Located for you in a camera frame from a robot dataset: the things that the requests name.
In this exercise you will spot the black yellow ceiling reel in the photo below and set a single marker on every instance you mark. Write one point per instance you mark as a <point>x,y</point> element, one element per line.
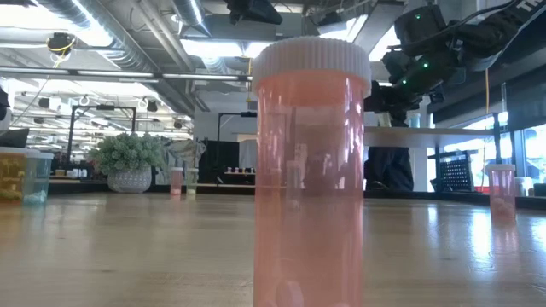
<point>61,42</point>

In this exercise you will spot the pink medicine bottle white cap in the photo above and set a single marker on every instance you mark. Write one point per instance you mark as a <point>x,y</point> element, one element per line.
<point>501,187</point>
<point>176,181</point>
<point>311,170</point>

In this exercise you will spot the wooden shelf black frame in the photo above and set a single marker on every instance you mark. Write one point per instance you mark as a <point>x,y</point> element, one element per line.
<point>448,136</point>

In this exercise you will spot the black monitor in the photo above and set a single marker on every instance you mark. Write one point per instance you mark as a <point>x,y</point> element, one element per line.
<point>219,162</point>

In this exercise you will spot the person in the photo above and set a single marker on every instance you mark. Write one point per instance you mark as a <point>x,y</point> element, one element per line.
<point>390,168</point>

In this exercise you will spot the black mesh panel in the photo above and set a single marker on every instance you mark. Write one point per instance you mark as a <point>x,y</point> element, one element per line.
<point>456,172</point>

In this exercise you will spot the yellow-green medicine bottle white cap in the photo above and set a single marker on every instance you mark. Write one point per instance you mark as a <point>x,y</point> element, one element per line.
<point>192,181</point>
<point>385,120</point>

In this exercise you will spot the large orange medicine bottle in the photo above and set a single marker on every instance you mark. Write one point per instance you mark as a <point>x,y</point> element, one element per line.
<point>10,175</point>

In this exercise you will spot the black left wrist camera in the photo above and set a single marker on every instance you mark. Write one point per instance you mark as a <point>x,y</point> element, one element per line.
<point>253,10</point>

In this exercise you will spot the black metal gantry frame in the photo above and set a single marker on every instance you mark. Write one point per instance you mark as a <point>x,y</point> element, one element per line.
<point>102,107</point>
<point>232,114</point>

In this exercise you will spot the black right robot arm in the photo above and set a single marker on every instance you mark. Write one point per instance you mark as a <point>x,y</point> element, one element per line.
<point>490,38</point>

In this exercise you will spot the silver ceiling air duct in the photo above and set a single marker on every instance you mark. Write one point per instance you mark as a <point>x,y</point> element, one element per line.
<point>189,15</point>

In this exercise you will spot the black aluminium frame rail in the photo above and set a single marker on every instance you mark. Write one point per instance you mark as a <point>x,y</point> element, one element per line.
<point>478,198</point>
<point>85,188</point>

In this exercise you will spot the long white light tube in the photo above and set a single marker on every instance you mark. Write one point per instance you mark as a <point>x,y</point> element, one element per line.
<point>192,77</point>

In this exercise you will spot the green plant in white pot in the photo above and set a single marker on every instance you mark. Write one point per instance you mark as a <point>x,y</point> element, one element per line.
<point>128,158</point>

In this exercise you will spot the dark container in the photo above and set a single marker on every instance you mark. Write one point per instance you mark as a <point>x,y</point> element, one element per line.
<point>540,190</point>

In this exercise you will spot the white cylinder container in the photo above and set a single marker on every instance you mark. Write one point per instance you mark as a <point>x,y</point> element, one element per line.
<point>523,186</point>

